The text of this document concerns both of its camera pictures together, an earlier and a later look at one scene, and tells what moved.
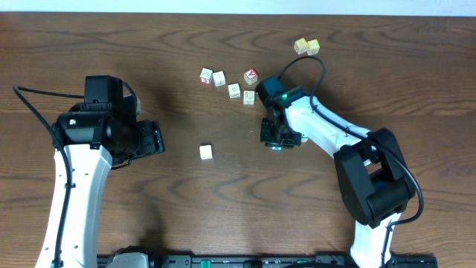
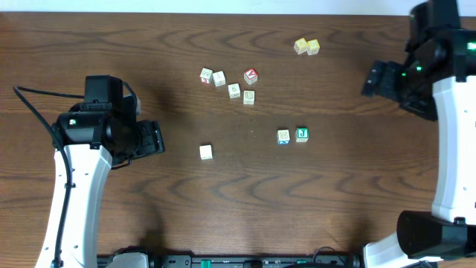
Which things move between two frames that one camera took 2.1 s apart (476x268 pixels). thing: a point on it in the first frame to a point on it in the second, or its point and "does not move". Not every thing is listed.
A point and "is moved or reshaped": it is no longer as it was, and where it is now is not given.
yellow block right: (312, 47) does not move
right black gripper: (267, 136) to (396, 73)
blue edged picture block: (275, 148) is moved or reshaped
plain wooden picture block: (219, 78) does not move
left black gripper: (149, 141) does not move
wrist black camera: (104, 89) does not move
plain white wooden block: (205, 152) does not move
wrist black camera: (274, 93) to (433, 13)
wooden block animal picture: (234, 91) does not move
